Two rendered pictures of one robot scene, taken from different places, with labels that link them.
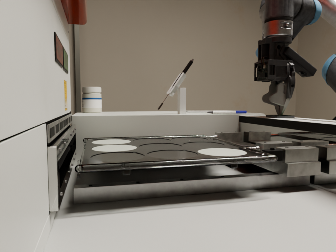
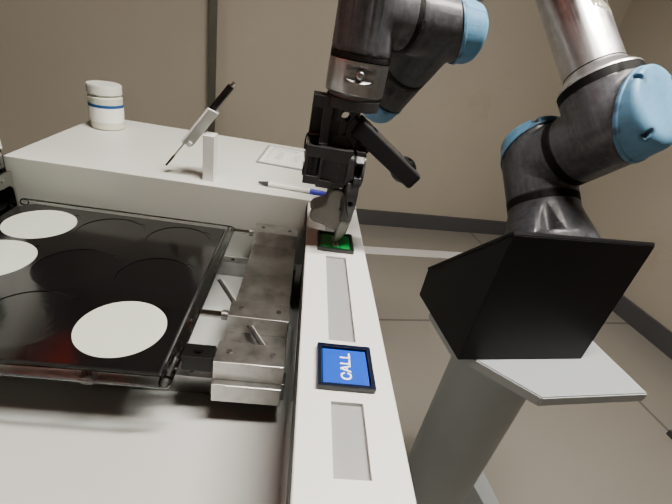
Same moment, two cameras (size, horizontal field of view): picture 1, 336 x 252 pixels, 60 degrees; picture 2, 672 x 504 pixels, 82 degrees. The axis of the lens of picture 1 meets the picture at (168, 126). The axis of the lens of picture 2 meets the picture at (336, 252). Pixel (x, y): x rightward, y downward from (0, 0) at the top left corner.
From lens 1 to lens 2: 54 cm
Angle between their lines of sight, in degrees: 25
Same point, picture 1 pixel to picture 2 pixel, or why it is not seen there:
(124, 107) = (284, 76)
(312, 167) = (261, 395)
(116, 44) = not seen: outside the picture
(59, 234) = not seen: outside the picture
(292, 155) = (227, 370)
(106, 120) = (64, 171)
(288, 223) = not seen: outside the picture
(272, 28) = (332, 74)
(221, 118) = (273, 201)
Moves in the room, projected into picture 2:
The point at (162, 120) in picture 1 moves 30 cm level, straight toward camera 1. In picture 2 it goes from (164, 188) to (17, 269)
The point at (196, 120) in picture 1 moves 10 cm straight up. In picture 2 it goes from (226, 197) to (228, 143)
